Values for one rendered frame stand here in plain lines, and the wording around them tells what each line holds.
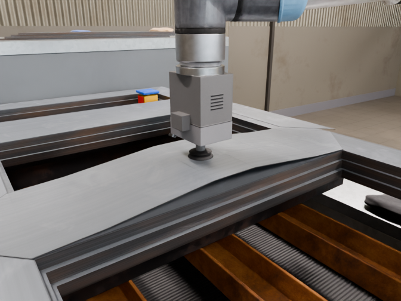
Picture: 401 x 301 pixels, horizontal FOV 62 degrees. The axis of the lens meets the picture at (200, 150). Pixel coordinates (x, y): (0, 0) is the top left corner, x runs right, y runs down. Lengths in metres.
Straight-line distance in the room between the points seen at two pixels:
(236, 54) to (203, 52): 3.25
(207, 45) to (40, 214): 0.32
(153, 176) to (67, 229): 0.15
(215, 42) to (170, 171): 0.20
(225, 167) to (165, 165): 0.10
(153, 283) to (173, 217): 0.38
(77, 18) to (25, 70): 1.76
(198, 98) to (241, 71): 3.33
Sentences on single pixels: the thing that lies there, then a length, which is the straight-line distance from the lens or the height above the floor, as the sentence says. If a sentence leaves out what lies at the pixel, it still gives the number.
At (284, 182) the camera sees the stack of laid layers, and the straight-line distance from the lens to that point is 0.58.
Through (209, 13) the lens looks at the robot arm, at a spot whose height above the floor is 1.11.
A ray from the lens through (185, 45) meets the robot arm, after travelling 0.50.
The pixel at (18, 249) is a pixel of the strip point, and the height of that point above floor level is 0.87.
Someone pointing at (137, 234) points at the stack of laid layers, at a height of 0.85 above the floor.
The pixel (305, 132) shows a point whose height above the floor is 0.87.
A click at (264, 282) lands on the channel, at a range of 0.63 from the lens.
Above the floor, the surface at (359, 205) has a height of 0.68.
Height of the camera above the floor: 1.09
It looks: 20 degrees down
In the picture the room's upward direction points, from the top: straight up
